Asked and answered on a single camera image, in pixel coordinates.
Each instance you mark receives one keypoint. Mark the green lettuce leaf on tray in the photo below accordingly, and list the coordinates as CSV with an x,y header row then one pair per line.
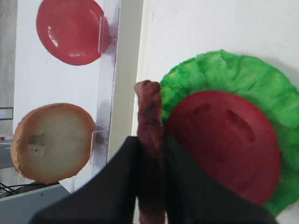
x,y
263,85

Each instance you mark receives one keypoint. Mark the red tomato slice in rack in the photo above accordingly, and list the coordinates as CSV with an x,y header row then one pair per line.
x,y
74,31

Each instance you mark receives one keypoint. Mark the brown meat patty front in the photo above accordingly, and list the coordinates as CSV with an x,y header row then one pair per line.
x,y
151,173

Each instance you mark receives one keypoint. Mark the bread slice in left rack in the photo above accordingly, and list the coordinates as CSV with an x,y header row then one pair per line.
x,y
53,142

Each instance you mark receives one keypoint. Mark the clear acrylic left rack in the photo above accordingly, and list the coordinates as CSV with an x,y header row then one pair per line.
x,y
107,81

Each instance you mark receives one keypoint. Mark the white metal tray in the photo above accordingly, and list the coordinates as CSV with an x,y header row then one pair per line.
x,y
171,31

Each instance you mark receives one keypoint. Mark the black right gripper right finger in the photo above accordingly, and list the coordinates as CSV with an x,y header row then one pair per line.
x,y
193,197

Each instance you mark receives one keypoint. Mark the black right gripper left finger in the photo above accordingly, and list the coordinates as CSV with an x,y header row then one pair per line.
x,y
109,198

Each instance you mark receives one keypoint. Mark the red tomato slice on tray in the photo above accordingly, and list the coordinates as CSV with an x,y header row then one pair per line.
x,y
231,139

